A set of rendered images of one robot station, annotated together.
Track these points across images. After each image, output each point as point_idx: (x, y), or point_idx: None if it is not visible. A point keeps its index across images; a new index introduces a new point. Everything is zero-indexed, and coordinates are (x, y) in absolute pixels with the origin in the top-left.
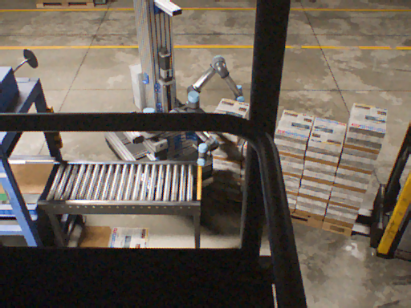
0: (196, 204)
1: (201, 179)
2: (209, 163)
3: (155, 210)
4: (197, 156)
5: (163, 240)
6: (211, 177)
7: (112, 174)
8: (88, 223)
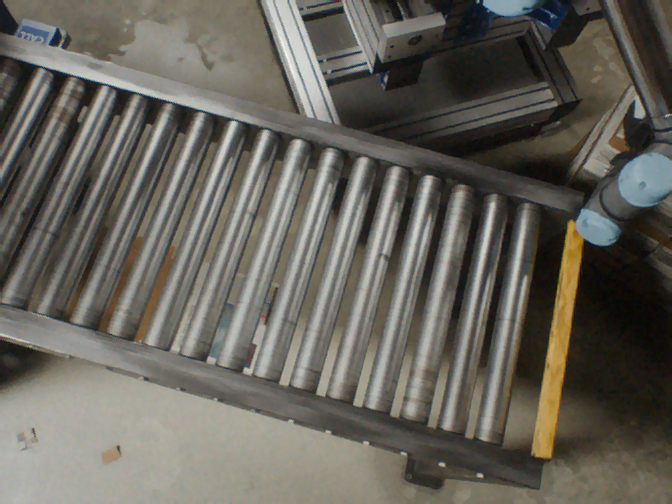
0: (521, 482)
1: (571, 321)
2: (553, 102)
3: (319, 429)
4: (513, 60)
5: (332, 349)
6: (533, 137)
7: (166, 161)
8: (109, 217)
